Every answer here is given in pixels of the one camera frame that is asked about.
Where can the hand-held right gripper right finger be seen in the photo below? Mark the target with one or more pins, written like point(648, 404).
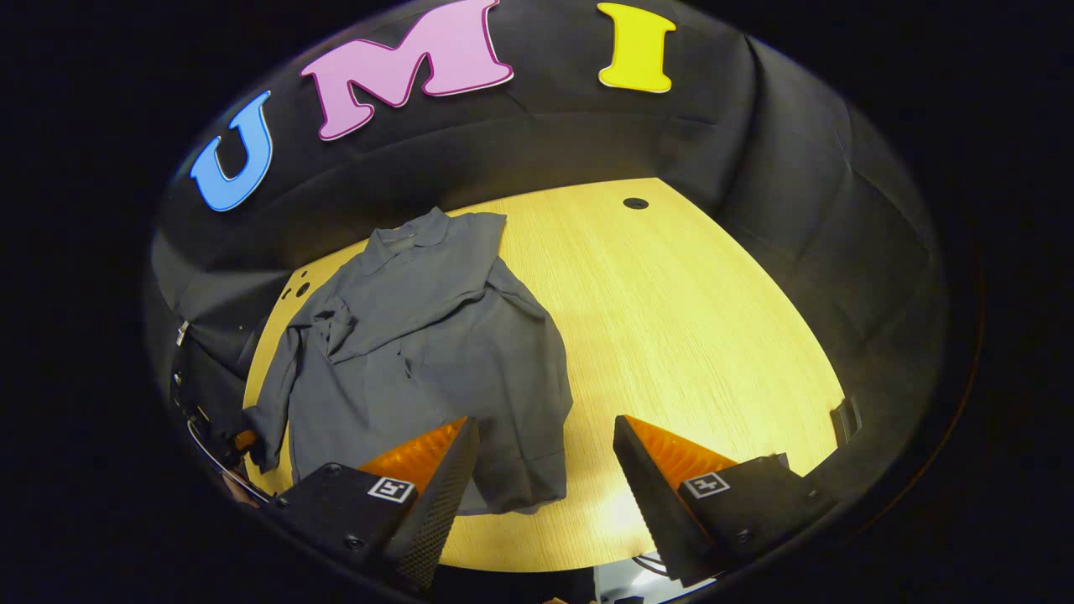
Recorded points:
point(650, 503)

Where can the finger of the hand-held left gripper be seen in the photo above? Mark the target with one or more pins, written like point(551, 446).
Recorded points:
point(245, 439)

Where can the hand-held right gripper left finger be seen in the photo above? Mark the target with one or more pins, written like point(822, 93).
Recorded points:
point(440, 503)

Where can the grey long-sleeved shirt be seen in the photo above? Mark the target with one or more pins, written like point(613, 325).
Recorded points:
point(419, 335)

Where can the white cloth clip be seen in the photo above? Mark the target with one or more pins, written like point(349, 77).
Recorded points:
point(181, 333)

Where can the black backdrop cloth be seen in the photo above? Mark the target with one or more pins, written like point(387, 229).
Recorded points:
point(755, 168)

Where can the black table edge bracket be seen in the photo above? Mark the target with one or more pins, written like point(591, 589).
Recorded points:
point(846, 421)

